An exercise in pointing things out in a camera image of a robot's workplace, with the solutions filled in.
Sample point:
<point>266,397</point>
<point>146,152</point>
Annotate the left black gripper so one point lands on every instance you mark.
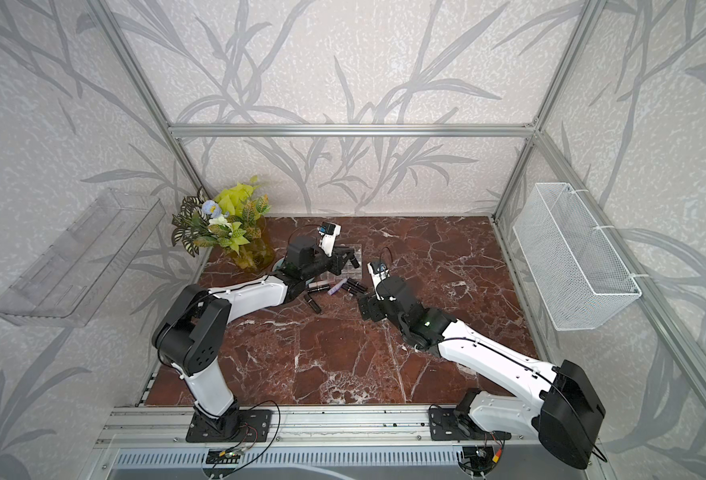
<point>337,258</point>

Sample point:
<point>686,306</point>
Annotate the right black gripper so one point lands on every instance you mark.
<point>372,303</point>

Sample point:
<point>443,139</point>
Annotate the black lipstick gold band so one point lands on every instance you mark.
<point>351,289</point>

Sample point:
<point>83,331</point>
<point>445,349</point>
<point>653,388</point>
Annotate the black lipstick silver band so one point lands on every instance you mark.
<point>357,285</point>

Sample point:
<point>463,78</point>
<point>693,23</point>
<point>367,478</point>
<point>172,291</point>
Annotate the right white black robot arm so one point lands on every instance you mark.
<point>556,403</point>

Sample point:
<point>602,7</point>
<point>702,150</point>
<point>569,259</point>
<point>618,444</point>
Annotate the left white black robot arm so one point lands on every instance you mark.
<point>190,335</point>

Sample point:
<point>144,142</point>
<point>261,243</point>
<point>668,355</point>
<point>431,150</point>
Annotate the clear acrylic lipstick organizer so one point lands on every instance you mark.
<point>349,271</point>

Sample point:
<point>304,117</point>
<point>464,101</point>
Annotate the pink lip gloss upper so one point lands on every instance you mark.
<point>320,285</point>

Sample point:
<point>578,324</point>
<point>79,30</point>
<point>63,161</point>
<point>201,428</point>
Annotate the small lavender lip tube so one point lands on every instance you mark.
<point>337,287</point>

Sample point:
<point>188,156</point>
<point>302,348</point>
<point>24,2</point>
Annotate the artificial plant in amber vase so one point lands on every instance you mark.
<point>233,220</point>

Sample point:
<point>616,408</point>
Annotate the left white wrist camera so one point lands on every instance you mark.
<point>328,233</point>

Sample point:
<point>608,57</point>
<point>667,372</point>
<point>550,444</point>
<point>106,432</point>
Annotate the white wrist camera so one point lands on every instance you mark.
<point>328,233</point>
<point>378,272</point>

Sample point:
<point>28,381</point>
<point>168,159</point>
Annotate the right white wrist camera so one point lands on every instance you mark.
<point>378,272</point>

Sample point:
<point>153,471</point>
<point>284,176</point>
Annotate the aluminium frame crossbar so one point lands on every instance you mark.
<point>350,130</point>

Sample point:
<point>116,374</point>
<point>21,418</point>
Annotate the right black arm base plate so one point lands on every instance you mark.
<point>454,423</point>

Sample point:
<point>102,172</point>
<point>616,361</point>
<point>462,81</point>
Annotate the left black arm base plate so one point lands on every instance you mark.
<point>234,425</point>

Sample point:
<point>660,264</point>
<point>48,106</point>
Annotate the white wire mesh basket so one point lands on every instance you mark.
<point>581,279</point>

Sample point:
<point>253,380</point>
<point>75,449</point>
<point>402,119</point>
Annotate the small electronics board with wires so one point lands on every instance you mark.
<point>230,456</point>

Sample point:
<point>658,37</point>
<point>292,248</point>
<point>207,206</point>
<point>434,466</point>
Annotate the clear acrylic wall shelf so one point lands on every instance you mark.
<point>67,284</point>

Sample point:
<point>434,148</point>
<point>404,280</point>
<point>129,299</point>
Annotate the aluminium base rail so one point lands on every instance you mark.
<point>290,426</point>

